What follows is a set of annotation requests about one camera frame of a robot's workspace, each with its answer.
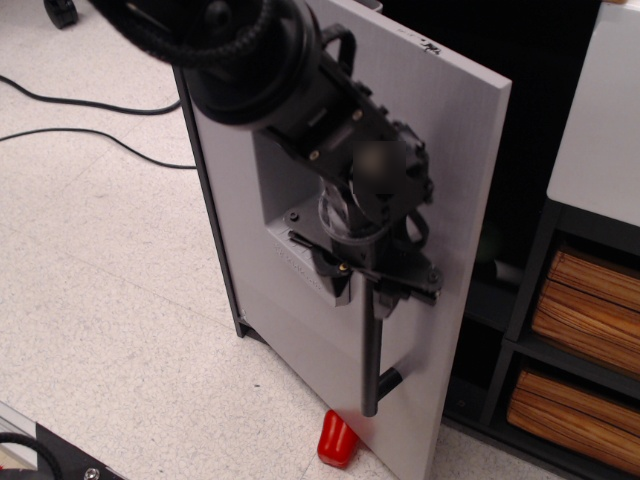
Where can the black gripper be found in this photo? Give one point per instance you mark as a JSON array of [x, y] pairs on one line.
[[392, 258]]

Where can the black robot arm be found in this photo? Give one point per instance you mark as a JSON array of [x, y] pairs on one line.
[[267, 66]]

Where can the black fridge door handle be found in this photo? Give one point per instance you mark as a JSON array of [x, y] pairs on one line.
[[375, 384]]

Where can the black caster wheel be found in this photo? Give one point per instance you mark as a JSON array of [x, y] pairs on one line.
[[62, 13]]

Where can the white counter top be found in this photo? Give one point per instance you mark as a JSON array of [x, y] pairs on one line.
[[597, 165]]

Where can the black base plate with screw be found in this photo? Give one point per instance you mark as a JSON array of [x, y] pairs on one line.
[[73, 461]]

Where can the red bell pepper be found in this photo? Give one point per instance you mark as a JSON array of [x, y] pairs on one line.
[[337, 443]]

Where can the grey ice water dispenser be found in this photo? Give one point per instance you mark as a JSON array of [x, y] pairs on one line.
[[284, 187]]

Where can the grey toy fridge door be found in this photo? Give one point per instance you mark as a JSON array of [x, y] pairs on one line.
[[458, 108]]

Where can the dark grey fridge cabinet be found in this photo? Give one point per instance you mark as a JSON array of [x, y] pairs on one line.
[[540, 47]]

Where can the aluminium rail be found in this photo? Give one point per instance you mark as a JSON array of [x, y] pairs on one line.
[[15, 456]]

